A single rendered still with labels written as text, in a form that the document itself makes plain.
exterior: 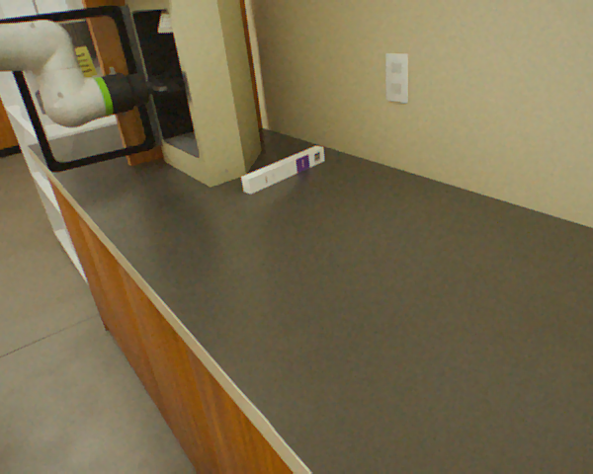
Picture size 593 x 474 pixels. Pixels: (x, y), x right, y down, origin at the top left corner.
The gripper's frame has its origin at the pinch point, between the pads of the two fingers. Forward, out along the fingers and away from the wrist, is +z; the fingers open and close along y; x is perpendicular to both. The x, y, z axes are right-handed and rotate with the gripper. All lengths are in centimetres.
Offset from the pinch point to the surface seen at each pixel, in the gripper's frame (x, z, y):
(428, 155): 21, 34, -50
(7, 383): 120, -81, 80
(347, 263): 26, -9, -68
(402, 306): 26, -11, -83
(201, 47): -8.4, -5.1, -13.9
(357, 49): -2.5, 33.4, -25.3
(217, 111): 6.8, -3.7, -13.8
